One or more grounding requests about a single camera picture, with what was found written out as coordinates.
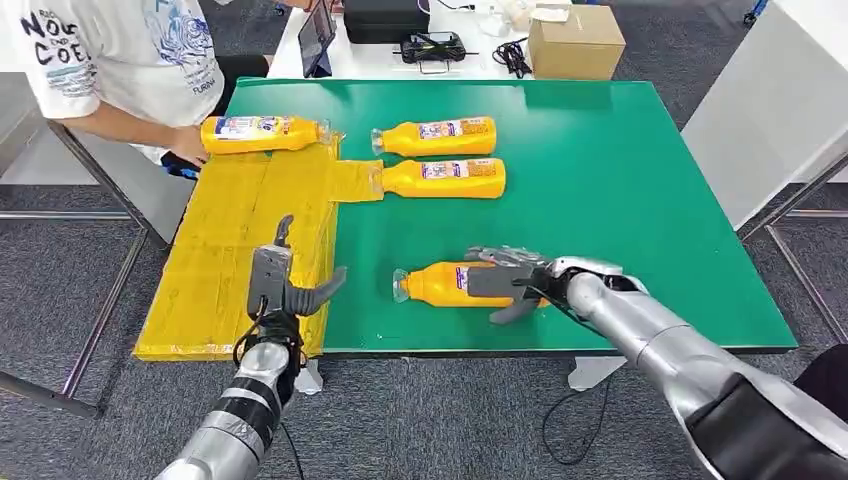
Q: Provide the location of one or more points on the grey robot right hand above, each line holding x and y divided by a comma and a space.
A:
503, 281

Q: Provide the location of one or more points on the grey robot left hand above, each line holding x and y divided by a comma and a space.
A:
268, 281

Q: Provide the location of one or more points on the person's right hand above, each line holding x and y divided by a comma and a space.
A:
189, 146

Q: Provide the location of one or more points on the orange drink bottle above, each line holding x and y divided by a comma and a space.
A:
430, 286
444, 187
437, 146
265, 143

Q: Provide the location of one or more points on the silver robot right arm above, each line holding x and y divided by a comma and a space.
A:
662, 338

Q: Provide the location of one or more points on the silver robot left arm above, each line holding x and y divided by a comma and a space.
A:
225, 437

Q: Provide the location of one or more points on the yellow plastic sheet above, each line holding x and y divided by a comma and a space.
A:
225, 252

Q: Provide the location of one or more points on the white table leg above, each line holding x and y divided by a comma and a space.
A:
310, 381
593, 371

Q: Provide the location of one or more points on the person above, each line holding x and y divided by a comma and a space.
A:
828, 387
132, 53

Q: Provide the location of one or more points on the green table mat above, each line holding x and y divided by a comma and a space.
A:
596, 199

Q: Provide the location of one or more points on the dark tablet computer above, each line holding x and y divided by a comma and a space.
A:
316, 36

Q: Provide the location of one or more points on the white desk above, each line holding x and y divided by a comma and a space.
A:
371, 63

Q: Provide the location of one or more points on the black equipment case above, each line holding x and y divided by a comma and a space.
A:
384, 20

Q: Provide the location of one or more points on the brown cardboard box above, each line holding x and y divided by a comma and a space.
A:
576, 53

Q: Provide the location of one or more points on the black handheld controller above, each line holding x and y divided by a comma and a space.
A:
434, 48

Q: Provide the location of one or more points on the white paper slip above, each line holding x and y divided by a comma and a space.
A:
550, 14

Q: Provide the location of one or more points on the blue metal stand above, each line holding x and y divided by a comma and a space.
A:
754, 12

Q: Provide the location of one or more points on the steel bench with frame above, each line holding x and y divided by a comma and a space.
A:
16, 112

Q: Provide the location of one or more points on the white table with metal frame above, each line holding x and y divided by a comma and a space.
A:
768, 112

